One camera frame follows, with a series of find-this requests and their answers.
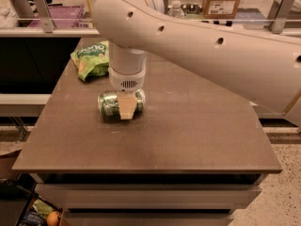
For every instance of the metal glass railing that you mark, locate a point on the metal glass railing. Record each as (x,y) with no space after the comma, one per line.
(19,19)

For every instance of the orange fruit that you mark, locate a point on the orange fruit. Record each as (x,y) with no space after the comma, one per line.
(53,219)

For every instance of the clear water bottle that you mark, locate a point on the clear water bottle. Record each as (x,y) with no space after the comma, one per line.
(176,10)

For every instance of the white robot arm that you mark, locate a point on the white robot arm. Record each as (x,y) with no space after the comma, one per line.
(257,65)

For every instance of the box of snack packages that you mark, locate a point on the box of snack packages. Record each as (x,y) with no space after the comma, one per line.
(37,214)

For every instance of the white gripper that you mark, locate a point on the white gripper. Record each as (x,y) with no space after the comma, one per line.
(126,80)

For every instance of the cardboard box with label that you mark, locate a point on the cardboard box with label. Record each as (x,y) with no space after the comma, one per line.
(220,9)

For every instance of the purple plastic crate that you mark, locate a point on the purple plastic crate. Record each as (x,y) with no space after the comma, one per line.
(61,17)

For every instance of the green snack bag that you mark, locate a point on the green snack bag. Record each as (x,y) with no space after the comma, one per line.
(92,60)

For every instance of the green soda can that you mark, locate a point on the green soda can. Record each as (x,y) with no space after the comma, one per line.
(109,106)

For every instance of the grey table drawer unit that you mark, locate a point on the grey table drawer unit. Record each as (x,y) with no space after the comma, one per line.
(148,204)

